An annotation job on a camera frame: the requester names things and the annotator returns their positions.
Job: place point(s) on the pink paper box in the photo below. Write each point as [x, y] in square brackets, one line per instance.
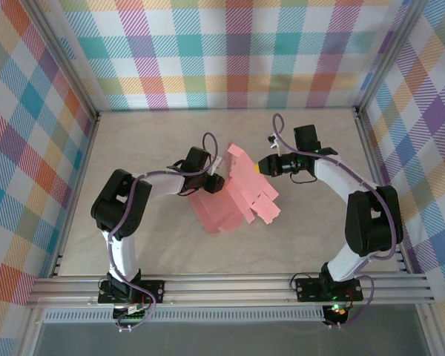
[244, 185]

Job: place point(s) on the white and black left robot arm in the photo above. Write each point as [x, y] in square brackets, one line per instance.
[111, 207]

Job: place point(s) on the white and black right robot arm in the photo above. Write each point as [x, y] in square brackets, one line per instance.
[371, 222]

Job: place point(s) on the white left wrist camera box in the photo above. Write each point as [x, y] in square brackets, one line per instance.
[216, 163]

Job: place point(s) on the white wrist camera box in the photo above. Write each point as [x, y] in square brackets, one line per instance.
[216, 163]
[276, 145]

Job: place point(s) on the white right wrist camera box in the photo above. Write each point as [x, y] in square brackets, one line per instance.
[276, 145]

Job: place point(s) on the aluminium right side rail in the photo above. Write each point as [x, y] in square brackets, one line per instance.
[381, 185]

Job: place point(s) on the aluminium rail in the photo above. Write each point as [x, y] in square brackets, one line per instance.
[381, 185]
[78, 185]

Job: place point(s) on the aluminium frame beam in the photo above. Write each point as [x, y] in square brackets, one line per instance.
[226, 289]

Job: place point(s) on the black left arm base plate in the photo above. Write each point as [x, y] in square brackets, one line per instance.
[154, 291]

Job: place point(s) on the aluminium left side rail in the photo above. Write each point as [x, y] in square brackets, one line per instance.
[78, 185]

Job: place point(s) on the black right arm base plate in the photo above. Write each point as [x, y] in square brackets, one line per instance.
[308, 289]

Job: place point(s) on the aluminium right corner post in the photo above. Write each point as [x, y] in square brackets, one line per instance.
[390, 55]

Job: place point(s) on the aluminium corner post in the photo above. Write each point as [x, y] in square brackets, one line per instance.
[390, 55]
[64, 55]

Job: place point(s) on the aluminium left corner post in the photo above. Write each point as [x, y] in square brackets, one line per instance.
[64, 55]

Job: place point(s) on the aluminium frame leg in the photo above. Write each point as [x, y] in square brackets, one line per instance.
[430, 333]
[29, 333]

